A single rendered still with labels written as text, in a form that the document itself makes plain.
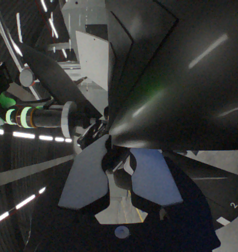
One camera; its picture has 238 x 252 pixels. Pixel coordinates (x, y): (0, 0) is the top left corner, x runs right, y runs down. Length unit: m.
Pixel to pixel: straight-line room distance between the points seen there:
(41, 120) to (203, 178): 0.33
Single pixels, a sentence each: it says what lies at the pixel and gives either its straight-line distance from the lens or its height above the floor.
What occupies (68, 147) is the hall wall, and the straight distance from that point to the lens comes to 12.90.
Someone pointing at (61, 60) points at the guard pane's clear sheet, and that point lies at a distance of 1.10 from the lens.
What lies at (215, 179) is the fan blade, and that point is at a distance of 0.27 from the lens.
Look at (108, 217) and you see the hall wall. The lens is 14.53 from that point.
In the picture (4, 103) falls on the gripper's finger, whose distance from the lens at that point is 0.37.
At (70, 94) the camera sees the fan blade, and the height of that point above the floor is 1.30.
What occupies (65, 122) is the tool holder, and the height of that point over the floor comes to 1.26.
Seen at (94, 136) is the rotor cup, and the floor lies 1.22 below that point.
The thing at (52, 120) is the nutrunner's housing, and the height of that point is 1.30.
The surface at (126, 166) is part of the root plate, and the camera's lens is 0.32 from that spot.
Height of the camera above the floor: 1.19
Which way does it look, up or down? 3 degrees down
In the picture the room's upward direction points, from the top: 87 degrees counter-clockwise
